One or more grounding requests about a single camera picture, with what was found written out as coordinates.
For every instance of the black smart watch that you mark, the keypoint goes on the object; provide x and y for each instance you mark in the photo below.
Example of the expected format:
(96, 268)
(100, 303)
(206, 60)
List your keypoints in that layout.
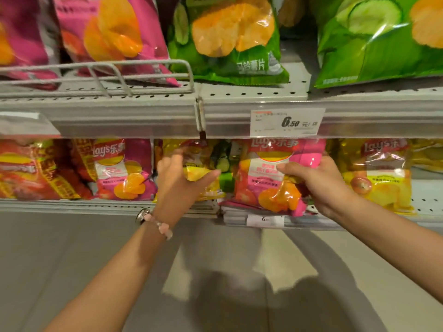
(141, 216)

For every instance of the white price tag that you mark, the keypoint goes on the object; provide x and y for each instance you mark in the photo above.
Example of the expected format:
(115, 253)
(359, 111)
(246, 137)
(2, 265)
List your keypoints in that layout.
(264, 220)
(287, 122)
(20, 126)

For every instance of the person's right forearm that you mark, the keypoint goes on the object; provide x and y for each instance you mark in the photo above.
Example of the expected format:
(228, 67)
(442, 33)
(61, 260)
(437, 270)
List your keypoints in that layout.
(391, 238)

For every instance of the person's left forearm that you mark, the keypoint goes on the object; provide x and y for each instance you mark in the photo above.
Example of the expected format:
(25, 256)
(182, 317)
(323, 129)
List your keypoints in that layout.
(110, 283)

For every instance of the person's right hand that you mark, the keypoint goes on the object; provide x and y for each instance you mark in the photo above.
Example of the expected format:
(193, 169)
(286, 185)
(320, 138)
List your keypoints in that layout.
(325, 186)

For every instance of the grey metal shelf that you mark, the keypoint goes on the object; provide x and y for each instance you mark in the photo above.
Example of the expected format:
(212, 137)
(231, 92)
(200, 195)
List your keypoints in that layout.
(86, 205)
(138, 117)

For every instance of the person's left hand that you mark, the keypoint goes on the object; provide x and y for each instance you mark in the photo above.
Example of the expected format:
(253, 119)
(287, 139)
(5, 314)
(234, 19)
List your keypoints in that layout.
(176, 190)

